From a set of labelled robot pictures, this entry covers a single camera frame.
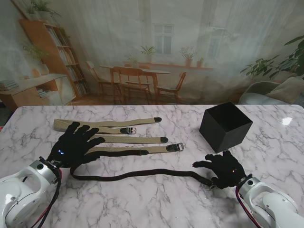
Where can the beige woven belt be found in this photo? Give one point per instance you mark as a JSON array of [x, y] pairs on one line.
[[133, 140], [114, 123]]

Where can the black open storage box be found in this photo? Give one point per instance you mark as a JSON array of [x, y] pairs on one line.
[[228, 133]]

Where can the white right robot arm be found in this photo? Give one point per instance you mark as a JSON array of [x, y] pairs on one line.
[[273, 204]]

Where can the printed room scene backdrop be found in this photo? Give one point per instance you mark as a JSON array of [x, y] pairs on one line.
[[152, 35]]

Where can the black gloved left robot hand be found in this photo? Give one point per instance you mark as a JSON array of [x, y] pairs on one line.
[[73, 147]]

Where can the dark brown woven belt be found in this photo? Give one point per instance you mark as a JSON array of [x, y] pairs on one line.
[[142, 173]]

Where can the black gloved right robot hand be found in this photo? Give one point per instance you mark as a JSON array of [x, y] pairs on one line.
[[228, 173]]

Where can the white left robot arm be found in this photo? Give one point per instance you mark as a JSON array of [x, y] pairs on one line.
[[21, 192]]

